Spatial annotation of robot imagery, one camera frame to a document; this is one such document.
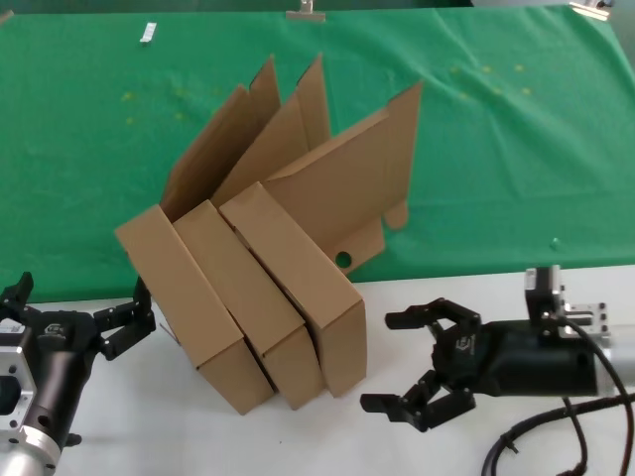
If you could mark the brown cardboard box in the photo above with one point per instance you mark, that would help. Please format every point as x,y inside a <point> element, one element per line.
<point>173,277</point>
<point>233,277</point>
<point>297,263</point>

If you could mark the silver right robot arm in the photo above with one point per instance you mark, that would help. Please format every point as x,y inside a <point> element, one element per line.
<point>620,367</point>

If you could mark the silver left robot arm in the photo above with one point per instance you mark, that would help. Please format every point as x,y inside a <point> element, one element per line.
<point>25,456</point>

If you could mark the green table cloth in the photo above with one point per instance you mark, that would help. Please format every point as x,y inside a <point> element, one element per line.
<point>74,149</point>

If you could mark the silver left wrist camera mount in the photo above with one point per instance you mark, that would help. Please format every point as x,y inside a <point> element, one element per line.
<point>15,362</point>

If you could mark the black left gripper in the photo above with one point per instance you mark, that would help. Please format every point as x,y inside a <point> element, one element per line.
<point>59,347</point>

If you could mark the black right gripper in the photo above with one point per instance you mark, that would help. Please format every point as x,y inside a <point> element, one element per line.
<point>526,362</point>

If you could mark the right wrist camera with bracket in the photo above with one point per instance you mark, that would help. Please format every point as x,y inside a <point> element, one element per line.
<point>543,292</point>

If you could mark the small white strip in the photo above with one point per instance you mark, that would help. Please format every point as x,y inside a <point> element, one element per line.
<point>148,34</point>

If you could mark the metal table clip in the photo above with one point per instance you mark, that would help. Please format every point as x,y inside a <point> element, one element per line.
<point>305,16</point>
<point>590,9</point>

